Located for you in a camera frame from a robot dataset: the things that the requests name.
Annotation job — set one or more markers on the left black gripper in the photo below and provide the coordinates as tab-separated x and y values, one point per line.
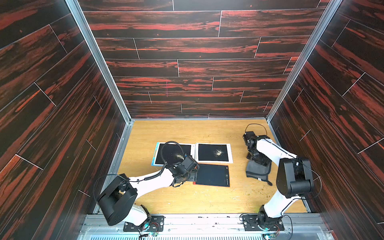
194	175

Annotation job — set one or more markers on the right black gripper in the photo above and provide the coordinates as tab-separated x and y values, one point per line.
258	159

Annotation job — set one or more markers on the red drawing tablet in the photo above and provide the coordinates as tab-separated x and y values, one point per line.
213	175

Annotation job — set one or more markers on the grey microfibre cloth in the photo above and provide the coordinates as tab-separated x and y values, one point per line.
258	171

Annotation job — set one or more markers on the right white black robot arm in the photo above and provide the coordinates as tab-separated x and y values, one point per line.
294	177

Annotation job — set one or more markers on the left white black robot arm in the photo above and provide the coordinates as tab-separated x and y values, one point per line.
118	200

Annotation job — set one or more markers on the blue-edged white drawing tablet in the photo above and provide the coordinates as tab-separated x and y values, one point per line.
172	153

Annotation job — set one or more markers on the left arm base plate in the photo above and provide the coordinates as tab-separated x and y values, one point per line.
154	224

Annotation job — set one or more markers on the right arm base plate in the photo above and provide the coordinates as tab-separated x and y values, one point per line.
256	223

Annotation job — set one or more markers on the aluminium front rail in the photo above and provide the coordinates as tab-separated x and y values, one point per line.
209	227

